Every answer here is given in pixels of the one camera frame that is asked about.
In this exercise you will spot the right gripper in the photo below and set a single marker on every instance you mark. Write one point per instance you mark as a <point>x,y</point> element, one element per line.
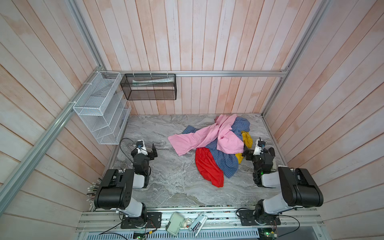
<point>250,153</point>

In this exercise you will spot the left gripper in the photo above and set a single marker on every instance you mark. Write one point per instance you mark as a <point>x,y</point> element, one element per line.
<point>148,153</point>

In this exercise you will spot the pink cloth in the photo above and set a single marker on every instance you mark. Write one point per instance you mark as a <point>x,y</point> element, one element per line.
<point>221,130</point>

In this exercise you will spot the red cloth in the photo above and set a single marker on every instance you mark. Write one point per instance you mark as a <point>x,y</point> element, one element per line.
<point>208,168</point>

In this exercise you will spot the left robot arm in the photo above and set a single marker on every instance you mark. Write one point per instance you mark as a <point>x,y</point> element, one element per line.
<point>116,188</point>

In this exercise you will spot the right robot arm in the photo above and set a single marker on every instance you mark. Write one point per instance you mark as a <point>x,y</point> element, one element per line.
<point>297,187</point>

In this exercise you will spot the yellow cloth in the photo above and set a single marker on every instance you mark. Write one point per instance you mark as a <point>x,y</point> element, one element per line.
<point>248,141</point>

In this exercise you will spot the blue checkered cloth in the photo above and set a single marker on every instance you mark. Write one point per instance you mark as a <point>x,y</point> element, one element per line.
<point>228,163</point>

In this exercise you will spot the red pencil cup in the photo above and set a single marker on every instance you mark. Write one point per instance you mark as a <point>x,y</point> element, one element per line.
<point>92,189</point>

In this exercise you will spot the white electrical box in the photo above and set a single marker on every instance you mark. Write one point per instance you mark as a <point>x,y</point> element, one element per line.
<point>175,223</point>

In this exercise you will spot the white labelled device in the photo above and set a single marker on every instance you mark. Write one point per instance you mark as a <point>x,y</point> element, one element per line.
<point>198,224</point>

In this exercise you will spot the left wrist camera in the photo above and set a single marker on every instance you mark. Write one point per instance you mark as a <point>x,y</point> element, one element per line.
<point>141,148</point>

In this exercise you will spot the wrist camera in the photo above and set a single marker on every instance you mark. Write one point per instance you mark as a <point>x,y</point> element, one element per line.
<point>141,148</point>
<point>260,147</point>

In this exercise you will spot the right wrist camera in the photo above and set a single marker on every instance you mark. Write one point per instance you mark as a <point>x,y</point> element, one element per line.
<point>260,147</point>

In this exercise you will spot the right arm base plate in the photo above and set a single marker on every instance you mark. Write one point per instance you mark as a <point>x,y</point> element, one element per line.
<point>256,218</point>

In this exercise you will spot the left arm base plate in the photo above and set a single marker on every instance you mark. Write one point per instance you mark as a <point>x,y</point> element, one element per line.
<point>148,220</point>

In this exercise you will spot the white wire wall shelf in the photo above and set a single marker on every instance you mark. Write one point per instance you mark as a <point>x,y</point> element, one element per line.
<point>103,109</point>

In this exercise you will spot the black mesh wall basket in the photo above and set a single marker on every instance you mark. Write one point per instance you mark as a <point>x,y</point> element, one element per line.
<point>148,87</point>

